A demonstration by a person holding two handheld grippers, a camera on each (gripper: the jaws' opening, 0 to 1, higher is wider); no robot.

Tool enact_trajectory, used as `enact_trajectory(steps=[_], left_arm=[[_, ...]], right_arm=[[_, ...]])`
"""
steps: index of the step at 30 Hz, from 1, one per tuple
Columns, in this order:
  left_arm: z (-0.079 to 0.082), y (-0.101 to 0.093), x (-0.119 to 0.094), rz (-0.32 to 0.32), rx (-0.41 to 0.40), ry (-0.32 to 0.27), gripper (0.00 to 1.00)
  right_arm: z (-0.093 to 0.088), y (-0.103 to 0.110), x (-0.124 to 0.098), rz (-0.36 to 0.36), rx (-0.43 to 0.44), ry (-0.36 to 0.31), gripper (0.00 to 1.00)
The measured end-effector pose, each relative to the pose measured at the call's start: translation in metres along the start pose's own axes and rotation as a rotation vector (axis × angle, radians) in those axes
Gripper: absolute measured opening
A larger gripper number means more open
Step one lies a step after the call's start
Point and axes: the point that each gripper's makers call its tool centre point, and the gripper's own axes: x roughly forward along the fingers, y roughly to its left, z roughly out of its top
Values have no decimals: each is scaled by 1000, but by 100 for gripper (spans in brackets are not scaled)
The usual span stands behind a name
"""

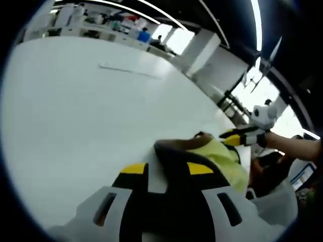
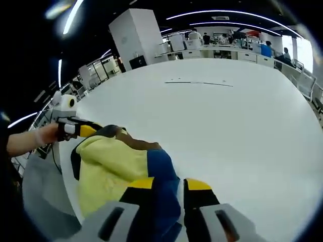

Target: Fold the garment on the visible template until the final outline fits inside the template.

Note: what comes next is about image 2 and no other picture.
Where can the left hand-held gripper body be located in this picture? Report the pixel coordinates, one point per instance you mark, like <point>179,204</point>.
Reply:
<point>66,105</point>

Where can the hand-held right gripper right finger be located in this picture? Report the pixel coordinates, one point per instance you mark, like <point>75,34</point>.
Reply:
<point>202,199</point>

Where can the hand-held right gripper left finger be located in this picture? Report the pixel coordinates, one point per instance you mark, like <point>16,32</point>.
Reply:
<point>131,199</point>

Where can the yellow blue brown garment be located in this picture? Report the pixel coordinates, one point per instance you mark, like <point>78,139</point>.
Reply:
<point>113,161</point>

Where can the person's left hand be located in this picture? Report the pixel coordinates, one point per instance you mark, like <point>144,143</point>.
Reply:
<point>45,133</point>

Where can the glass partition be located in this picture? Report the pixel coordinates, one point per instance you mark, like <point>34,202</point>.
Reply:
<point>101,70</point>

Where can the black box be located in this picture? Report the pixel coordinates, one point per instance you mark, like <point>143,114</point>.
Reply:
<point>137,62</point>

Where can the ceiling light strip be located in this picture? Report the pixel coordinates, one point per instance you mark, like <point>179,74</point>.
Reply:
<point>72,16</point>

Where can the large white pillar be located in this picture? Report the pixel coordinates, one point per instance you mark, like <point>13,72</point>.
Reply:
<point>141,35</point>

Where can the row of white cabinets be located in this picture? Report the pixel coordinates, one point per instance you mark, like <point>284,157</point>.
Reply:
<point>227,54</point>

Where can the white mesh chair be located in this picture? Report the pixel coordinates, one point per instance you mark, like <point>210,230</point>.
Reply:
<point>306,84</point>

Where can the long curved ceiling light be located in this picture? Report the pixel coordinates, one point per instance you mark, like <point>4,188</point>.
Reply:
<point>234,17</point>

